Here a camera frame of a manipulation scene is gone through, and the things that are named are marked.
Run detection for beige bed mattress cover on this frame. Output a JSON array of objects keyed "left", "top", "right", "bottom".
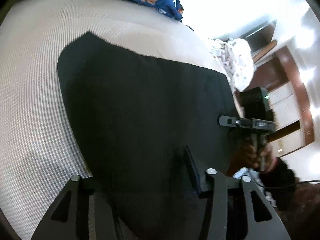
[{"left": 1, "top": 0, "right": 223, "bottom": 239}]

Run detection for black pants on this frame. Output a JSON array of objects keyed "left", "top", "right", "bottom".
[{"left": 57, "top": 33, "right": 238, "bottom": 239}]

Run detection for person's right hand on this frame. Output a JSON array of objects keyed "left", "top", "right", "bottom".
[{"left": 227, "top": 142, "right": 278, "bottom": 176}]

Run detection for brown wooden wardrobe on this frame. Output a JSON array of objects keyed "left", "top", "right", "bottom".
[{"left": 233, "top": 19, "right": 316, "bottom": 159}]

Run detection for white dotted crumpled sheet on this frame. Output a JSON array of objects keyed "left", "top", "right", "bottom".
[{"left": 209, "top": 38, "right": 255, "bottom": 92}]

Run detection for black camera box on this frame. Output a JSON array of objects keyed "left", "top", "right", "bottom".
[{"left": 240, "top": 87, "right": 270, "bottom": 120}]

